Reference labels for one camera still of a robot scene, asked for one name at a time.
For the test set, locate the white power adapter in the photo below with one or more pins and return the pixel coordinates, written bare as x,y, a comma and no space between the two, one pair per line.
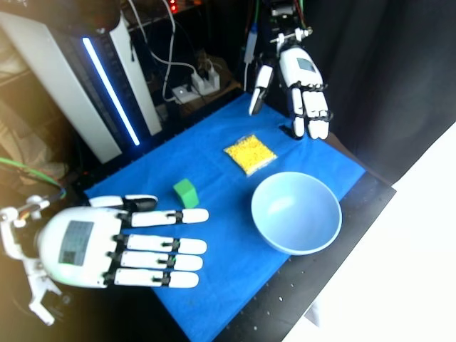
185,93

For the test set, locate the white column with blue light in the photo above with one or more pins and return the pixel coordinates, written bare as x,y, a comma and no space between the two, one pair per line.
53,89

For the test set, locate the green cube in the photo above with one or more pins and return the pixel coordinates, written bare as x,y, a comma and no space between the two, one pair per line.
187,194

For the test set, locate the light blue bowl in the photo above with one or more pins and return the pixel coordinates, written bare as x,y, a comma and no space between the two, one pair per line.
295,213

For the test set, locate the bag of yellow beads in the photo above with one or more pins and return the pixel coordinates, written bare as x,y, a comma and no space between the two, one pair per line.
251,155

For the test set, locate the blue table cloth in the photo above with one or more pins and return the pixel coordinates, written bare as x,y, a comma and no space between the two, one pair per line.
221,213

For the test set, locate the white dongle with blue plug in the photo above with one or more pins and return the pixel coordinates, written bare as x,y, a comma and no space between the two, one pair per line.
251,46

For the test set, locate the black curtain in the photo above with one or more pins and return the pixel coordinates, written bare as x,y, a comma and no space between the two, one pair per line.
374,71

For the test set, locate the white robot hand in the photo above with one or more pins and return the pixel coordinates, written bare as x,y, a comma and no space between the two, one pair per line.
297,69
71,246

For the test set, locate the white power strip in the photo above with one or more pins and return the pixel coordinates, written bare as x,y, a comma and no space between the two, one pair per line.
204,80

